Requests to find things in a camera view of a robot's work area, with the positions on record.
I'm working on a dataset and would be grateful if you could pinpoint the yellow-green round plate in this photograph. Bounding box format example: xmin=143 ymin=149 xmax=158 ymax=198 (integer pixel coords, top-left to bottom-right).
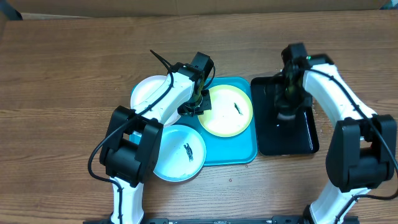
xmin=198 ymin=85 xmax=253 ymax=137

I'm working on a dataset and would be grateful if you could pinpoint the white round plate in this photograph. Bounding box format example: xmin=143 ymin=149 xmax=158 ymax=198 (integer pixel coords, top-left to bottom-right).
xmin=130 ymin=75 xmax=167 ymax=108

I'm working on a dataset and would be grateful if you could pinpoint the green sponge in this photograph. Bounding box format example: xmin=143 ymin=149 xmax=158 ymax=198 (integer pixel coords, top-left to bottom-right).
xmin=277 ymin=113 xmax=295 ymax=121

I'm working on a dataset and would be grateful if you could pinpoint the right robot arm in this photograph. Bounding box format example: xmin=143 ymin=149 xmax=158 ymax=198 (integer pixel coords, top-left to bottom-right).
xmin=274 ymin=54 xmax=397 ymax=223

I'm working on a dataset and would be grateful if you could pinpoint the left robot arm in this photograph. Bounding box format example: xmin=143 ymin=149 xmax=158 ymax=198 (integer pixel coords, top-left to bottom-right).
xmin=93 ymin=60 xmax=215 ymax=223

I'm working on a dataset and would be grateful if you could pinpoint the black plastic tray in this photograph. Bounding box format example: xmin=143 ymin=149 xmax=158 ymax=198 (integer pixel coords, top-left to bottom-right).
xmin=250 ymin=77 xmax=320 ymax=156

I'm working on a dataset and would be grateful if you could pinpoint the teal plastic tray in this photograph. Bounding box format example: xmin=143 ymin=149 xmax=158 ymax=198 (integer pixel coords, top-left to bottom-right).
xmin=129 ymin=77 xmax=259 ymax=167

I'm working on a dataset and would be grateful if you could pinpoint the light blue round plate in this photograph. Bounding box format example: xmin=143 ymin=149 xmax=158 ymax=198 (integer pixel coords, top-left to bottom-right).
xmin=154 ymin=124 xmax=206 ymax=182

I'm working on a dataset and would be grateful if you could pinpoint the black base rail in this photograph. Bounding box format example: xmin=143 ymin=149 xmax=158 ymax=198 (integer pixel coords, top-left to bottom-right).
xmin=83 ymin=214 xmax=360 ymax=224

